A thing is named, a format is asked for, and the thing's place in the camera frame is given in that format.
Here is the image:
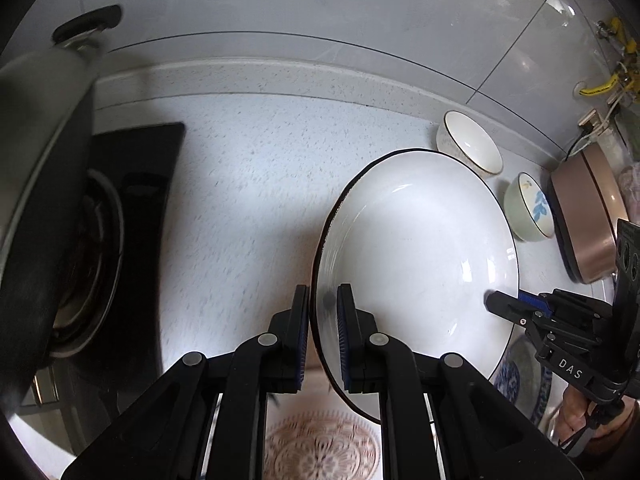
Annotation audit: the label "blue patterned plate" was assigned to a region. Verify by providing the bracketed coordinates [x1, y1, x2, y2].
[494, 336, 552, 427]

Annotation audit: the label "large floral patterned plate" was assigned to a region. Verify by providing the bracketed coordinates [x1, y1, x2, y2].
[262, 391, 383, 479]

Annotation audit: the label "wall power socket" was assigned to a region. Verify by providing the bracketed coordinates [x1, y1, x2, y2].
[577, 108, 608, 138]

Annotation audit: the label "person's right hand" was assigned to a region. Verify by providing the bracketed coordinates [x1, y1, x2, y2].
[552, 386, 634, 443]

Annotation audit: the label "rose gold rice cooker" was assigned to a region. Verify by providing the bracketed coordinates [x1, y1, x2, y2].
[547, 143, 628, 284]

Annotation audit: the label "orange white shallow plate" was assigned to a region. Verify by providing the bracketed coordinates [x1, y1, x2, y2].
[310, 148, 520, 422]

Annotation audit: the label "yellow gas hose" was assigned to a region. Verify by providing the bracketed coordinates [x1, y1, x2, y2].
[574, 16, 640, 99]

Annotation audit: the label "black gas stove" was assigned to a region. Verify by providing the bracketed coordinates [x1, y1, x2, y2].
[49, 122, 186, 402]

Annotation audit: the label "white power cable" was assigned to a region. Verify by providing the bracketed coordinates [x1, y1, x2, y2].
[596, 94, 626, 137]

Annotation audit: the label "green bowl blue leaves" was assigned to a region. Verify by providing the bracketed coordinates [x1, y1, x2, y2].
[503, 172, 554, 242]

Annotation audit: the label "white bowl brown rim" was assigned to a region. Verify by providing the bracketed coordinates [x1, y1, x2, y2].
[436, 110, 503, 178]

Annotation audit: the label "grey pot with handle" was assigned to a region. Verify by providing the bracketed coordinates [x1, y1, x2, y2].
[1, 4, 122, 417]

